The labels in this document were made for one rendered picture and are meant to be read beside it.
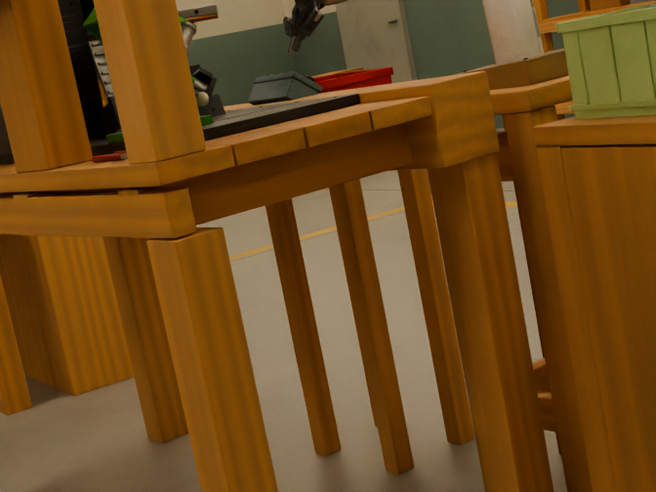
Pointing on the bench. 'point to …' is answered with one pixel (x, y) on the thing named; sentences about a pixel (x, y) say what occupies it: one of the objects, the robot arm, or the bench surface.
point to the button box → (282, 88)
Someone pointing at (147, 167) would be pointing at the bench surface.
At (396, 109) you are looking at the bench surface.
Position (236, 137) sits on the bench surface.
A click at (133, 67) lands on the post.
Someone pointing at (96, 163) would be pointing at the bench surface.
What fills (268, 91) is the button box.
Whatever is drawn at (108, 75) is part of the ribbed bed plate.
